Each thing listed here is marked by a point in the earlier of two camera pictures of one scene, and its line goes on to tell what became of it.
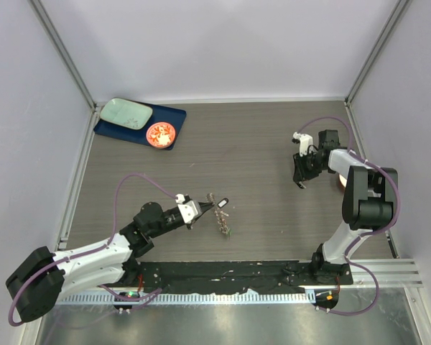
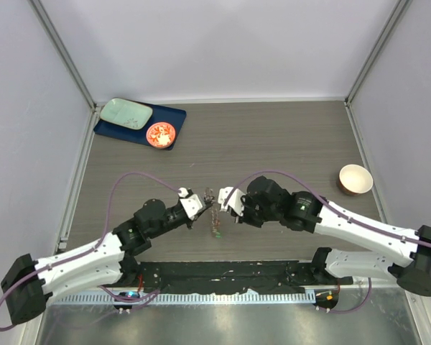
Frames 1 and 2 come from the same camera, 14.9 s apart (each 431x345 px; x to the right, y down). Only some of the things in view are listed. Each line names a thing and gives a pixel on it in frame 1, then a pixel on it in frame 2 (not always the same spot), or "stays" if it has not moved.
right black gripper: x=301 y=173 → x=245 y=217
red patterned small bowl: x=160 y=135 stays
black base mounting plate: x=239 y=276 stays
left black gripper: x=205 y=207 stays
